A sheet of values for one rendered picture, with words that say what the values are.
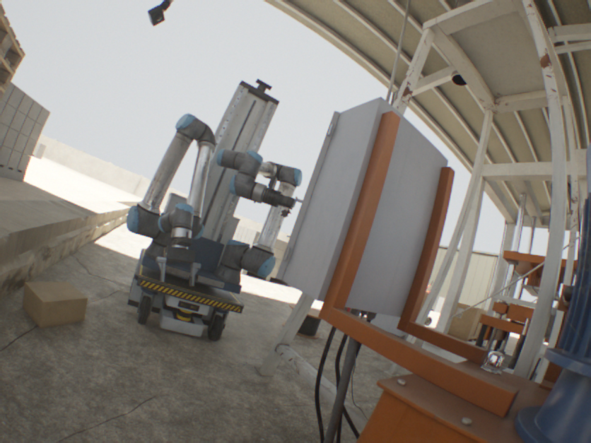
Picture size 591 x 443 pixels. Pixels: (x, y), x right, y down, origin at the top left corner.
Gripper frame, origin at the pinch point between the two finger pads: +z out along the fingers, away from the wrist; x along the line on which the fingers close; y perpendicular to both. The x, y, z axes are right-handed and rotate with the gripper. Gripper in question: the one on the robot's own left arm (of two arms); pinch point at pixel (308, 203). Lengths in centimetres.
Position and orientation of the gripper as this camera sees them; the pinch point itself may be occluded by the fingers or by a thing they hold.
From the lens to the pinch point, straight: 123.2
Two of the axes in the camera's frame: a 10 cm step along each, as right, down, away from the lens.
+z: 9.4, 3.2, -0.8
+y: -3.3, 9.4, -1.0
